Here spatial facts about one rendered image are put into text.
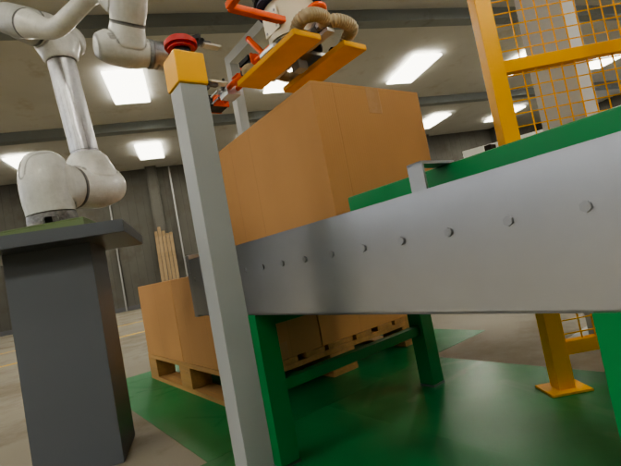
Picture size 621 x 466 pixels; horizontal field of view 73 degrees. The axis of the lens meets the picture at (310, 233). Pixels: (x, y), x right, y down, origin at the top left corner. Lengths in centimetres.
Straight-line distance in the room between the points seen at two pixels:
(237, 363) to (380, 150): 65
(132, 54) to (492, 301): 124
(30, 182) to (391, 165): 116
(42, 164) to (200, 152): 85
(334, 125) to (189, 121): 36
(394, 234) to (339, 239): 14
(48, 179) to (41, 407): 72
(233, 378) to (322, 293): 24
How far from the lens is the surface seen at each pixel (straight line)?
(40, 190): 165
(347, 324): 196
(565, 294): 59
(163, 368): 267
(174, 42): 101
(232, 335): 89
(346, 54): 146
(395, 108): 126
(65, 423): 162
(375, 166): 113
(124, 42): 149
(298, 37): 131
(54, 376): 159
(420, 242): 68
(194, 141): 92
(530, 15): 210
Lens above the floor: 53
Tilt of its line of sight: 3 degrees up
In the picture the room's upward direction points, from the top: 11 degrees counter-clockwise
